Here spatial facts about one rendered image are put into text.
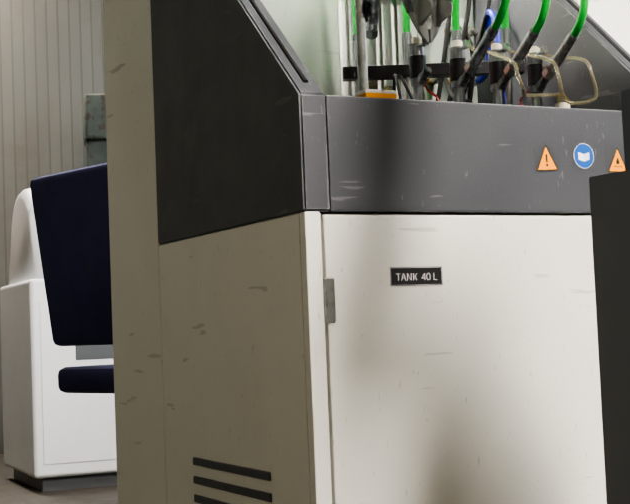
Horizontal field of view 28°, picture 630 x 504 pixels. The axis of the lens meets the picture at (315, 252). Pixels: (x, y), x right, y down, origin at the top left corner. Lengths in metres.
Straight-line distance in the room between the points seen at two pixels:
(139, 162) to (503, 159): 0.74
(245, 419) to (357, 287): 0.30
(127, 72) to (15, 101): 5.23
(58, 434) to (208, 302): 3.46
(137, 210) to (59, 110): 5.37
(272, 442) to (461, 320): 0.32
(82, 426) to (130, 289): 3.11
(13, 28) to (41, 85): 0.37
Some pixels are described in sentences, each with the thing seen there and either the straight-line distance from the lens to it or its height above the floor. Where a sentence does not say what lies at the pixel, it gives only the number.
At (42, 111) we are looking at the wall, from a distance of 7.63.
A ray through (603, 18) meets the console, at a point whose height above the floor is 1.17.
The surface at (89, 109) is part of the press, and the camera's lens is 7.00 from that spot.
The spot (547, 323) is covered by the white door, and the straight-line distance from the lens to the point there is 1.88.
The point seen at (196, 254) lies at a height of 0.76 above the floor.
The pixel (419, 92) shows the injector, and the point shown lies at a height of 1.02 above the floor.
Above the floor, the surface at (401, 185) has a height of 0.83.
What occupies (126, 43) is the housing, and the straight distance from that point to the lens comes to 2.40.
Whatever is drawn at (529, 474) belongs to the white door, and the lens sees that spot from 1.86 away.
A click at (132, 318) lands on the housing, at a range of 2.35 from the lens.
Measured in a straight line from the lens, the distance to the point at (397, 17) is 2.42.
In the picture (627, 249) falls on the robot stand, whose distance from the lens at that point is 1.48.
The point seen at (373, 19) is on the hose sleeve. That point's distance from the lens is 2.01.
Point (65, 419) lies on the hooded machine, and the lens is 5.42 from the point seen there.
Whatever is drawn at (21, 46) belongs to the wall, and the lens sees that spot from 7.68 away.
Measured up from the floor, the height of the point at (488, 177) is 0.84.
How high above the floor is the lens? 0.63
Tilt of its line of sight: 4 degrees up
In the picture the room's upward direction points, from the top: 2 degrees counter-clockwise
